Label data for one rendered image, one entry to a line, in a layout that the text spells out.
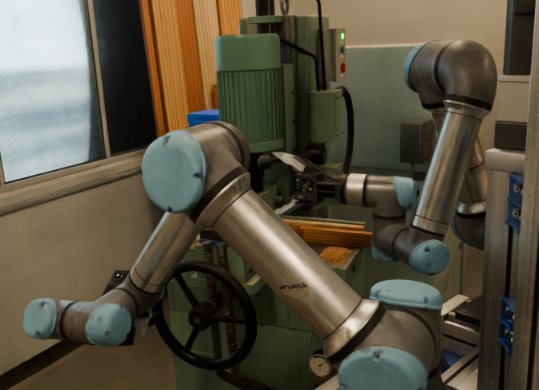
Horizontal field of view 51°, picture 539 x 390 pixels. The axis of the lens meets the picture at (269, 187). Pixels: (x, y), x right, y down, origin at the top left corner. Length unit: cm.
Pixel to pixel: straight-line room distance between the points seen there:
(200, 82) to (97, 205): 94
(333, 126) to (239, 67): 36
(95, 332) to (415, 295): 56
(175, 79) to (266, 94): 166
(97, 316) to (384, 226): 64
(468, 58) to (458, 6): 256
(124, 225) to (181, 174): 232
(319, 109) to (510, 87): 76
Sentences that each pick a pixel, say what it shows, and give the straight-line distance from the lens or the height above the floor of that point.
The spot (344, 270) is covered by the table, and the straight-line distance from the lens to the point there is 143.
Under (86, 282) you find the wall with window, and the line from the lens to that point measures 303.
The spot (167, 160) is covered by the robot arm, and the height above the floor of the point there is 129.
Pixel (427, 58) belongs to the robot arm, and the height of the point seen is 140.
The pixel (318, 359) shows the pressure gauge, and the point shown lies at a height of 67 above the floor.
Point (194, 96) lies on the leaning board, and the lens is 331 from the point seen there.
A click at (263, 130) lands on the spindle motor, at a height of 122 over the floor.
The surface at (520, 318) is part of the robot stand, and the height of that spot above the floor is 99.
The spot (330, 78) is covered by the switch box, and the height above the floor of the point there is 133.
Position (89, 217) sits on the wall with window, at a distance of 297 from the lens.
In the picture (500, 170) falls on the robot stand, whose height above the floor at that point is 122.
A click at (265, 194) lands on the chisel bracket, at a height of 103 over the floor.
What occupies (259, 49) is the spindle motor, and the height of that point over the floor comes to 143.
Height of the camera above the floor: 145
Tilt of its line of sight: 14 degrees down
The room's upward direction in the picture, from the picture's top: 3 degrees counter-clockwise
